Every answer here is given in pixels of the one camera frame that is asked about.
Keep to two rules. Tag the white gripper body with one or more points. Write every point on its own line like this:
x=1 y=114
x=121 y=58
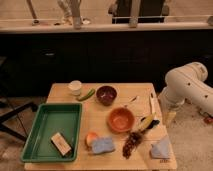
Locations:
x=168 y=109

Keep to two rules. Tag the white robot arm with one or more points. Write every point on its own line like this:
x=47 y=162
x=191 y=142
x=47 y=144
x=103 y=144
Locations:
x=185 y=83

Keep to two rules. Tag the green plastic tray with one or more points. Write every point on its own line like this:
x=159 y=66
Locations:
x=52 y=118

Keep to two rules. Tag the blue cloth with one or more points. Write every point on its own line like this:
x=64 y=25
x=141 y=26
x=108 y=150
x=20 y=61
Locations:
x=160 y=149

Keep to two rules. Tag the brown grape bunch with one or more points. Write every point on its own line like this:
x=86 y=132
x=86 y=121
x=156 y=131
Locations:
x=134 y=139

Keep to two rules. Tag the orange bowl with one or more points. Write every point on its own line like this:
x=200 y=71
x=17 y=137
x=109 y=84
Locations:
x=120 y=120

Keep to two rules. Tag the dark purple bowl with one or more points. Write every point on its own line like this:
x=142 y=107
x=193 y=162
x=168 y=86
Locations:
x=106 y=95

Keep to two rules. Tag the blue sponge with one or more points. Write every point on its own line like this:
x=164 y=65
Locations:
x=103 y=145

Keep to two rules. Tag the green cucumber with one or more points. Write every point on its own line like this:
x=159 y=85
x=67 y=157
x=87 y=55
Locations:
x=88 y=95

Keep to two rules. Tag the peach fruit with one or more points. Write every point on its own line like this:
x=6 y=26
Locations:
x=90 y=137

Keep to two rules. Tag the white paper cup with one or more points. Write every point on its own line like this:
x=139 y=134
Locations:
x=75 y=87

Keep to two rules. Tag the wooden block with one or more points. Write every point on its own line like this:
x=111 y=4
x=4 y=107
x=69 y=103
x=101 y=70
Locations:
x=61 y=144

